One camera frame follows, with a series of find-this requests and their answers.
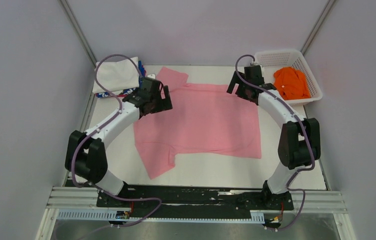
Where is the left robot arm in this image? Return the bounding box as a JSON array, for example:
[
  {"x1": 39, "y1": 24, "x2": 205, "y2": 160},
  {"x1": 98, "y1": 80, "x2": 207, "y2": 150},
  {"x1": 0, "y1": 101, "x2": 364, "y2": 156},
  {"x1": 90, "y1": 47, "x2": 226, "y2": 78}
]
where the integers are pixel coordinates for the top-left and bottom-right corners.
[{"x1": 64, "y1": 77, "x2": 173, "y2": 207}]

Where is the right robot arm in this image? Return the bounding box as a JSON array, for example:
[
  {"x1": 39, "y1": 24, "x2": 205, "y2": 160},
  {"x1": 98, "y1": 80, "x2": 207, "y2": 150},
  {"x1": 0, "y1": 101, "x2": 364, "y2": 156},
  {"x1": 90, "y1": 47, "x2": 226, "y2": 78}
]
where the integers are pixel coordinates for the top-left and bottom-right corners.
[{"x1": 227, "y1": 64, "x2": 321, "y2": 209}]

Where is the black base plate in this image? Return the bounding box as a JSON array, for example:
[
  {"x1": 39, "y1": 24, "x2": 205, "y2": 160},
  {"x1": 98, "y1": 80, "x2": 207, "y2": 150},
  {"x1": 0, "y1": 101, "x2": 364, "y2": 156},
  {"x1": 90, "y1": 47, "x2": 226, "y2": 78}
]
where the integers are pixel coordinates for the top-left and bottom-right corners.
[{"x1": 96, "y1": 185, "x2": 294, "y2": 219}]

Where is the white folded t-shirt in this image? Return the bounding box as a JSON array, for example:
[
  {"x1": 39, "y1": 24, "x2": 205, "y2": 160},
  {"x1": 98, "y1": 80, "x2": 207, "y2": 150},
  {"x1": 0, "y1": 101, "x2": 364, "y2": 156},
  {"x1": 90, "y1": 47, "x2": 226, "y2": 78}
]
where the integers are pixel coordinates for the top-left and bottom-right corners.
[{"x1": 97, "y1": 56, "x2": 140, "y2": 93}]

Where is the white slotted cable duct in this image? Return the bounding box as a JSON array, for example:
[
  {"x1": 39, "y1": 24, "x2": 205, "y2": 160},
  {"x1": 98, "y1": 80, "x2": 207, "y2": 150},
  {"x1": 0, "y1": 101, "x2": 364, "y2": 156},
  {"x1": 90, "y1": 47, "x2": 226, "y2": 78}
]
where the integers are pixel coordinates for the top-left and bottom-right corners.
[{"x1": 56, "y1": 209, "x2": 265, "y2": 224}]

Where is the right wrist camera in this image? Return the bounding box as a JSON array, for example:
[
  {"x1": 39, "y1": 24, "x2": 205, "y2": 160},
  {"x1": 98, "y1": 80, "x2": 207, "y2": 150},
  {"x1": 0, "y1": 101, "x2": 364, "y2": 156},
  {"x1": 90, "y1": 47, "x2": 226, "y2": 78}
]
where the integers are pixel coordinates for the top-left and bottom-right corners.
[{"x1": 250, "y1": 62, "x2": 265, "y2": 76}]

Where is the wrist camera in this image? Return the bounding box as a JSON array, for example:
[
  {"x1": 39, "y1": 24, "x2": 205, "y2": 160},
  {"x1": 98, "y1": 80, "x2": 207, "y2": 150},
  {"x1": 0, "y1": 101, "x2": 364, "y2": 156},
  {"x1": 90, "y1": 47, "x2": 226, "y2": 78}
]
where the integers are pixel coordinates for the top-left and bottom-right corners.
[
  {"x1": 250, "y1": 62, "x2": 265, "y2": 76},
  {"x1": 147, "y1": 73, "x2": 156, "y2": 79}
]

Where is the blue printed folded t-shirt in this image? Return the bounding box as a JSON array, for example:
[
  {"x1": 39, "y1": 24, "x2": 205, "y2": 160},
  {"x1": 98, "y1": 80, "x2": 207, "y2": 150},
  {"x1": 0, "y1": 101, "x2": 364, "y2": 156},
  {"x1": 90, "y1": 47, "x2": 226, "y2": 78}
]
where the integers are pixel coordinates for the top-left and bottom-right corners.
[{"x1": 92, "y1": 59, "x2": 145, "y2": 98}]

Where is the right aluminium corner post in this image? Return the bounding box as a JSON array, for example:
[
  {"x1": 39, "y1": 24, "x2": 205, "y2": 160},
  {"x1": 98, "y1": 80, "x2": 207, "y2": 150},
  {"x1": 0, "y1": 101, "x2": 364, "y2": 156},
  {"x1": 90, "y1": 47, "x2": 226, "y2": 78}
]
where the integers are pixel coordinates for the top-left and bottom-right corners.
[{"x1": 300, "y1": 0, "x2": 338, "y2": 55}]

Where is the left aluminium corner post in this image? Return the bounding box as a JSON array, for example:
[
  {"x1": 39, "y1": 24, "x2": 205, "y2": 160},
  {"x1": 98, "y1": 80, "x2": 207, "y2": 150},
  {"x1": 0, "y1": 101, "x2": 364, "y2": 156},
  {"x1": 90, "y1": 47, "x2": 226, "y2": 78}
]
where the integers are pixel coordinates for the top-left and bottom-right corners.
[{"x1": 58, "y1": 0, "x2": 97, "y2": 68}]

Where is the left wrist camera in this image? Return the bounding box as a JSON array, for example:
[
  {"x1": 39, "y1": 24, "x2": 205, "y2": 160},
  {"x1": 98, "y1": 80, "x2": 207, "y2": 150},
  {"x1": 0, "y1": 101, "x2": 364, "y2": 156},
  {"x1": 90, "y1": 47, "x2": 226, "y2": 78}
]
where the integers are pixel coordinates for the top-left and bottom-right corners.
[{"x1": 147, "y1": 73, "x2": 156, "y2": 79}]

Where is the pink t-shirt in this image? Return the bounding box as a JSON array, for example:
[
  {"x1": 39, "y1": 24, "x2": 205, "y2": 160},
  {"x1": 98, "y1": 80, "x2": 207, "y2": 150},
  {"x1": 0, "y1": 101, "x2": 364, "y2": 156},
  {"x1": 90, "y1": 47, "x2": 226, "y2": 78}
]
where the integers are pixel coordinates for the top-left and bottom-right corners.
[{"x1": 133, "y1": 67, "x2": 262, "y2": 179}]

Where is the orange t-shirt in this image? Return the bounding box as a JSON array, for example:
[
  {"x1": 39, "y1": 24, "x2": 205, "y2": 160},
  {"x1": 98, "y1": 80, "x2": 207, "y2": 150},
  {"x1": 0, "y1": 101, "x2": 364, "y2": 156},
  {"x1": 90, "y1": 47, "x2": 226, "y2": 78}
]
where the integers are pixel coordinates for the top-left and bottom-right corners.
[{"x1": 273, "y1": 67, "x2": 311, "y2": 100}]

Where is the aluminium corner post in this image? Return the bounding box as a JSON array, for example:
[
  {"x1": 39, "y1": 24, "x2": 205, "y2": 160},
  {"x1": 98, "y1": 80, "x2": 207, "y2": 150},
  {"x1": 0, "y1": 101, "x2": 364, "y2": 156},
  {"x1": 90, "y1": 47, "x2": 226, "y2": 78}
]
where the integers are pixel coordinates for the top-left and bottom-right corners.
[
  {"x1": 300, "y1": 0, "x2": 338, "y2": 55},
  {"x1": 58, "y1": 0, "x2": 97, "y2": 68}
]

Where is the aluminium frame rail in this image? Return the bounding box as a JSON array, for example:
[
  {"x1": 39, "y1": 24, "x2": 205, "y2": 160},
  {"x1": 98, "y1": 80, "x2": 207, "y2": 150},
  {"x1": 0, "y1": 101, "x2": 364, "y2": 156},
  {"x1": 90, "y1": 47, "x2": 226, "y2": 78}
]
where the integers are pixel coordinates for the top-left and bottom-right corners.
[{"x1": 46, "y1": 187, "x2": 348, "y2": 214}]

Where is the white plastic laundry basket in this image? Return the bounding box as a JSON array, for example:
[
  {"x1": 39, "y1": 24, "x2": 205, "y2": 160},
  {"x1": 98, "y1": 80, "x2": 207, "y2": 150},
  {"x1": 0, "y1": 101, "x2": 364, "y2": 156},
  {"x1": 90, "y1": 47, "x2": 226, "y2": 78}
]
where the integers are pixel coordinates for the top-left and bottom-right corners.
[{"x1": 254, "y1": 49, "x2": 323, "y2": 106}]

